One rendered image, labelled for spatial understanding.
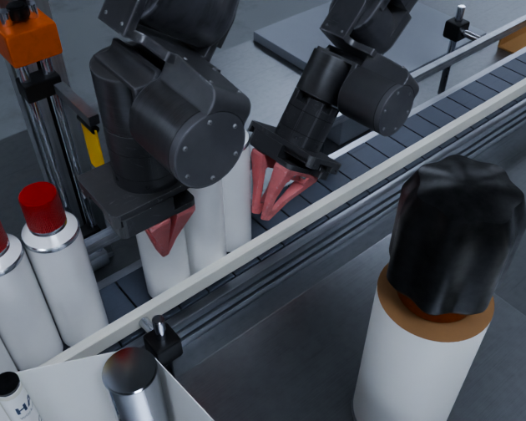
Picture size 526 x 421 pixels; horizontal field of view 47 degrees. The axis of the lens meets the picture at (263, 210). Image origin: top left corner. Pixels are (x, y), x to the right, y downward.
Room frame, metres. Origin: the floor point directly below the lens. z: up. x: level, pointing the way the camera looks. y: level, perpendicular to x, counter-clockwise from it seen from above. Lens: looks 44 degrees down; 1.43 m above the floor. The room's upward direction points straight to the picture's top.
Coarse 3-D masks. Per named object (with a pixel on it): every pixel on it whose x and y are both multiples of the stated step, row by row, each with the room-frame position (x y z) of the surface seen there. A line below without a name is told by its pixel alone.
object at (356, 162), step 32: (512, 64) 0.94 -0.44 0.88; (448, 96) 0.84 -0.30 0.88; (480, 96) 0.84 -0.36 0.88; (416, 128) 0.75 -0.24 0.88; (352, 160) 0.68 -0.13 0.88; (384, 160) 0.68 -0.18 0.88; (416, 160) 0.68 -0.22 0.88; (320, 192) 0.61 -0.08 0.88; (256, 224) 0.55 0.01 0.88; (320, 224) 0.55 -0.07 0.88; (128, 288) 0.44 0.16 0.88
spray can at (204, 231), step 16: (192, 192) 0.45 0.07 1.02; (208, 192) 0.45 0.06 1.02; (208, 208) 0.45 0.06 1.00; (192, 224) 0.45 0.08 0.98; (208, 224) 0.45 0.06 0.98; (224, 224) 0.47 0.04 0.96; (192, 240) 0.45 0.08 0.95; (208, 240) 0.45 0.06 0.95; (224, 240) 0.47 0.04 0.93; (192, 256) 0.45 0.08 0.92; (208, 256) 0.45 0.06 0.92; (192, 272) 0.45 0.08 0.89
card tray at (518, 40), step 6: (522, 30) 1.14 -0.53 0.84; (510, 36) 1.11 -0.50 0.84; (516, 36) 1.13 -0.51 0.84; (522, 36) 1.13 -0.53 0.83; (504, 42) 1.10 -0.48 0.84; (510, 42) 1.11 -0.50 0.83; (516, 42) 1.11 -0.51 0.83; (522, 42) 1.11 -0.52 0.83; (504, 48) 1.08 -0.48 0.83; (510, 48) 1.08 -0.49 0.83; (516, 48) 1.08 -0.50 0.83
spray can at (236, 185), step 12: (240, 156) 0.50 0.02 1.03; (240, 168) 0.50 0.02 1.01; (228, 180) 0.49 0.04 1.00; (240, 180) 0.50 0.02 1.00; (228, 192) 0.49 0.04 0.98; (240, 192) 0.50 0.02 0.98; (228, 204) 0.49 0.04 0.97; (240, 204) 0.50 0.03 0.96; (228, 216) 0.49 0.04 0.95; (240, 216) 0.50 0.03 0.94; (228, 228) 0.49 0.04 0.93; (240, 228) 0.50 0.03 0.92; (228, 240) 0.49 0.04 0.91; (240, 240) 0.50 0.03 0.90; (228, 252) 0.49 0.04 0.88
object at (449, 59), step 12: (516, 24) 0.93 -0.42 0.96; (492, 36) 0.89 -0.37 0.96; (504, 36) 0.91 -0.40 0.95; (468, 48) 0.85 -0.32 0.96; (480, 48) 0.87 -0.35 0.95; (444, 60) 0.81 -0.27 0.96; (456, 60) 0.83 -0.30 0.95; (420, 72) 0.78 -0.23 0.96; (432, 72) 0.79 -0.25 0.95; (336, 120) 0.67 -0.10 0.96; (108, 228) 0.46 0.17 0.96; (84, 240) 0.44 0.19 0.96; (96, 240) 0.44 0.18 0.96; (108, 240) 0.45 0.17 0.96; (36, 276) 0.40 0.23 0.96
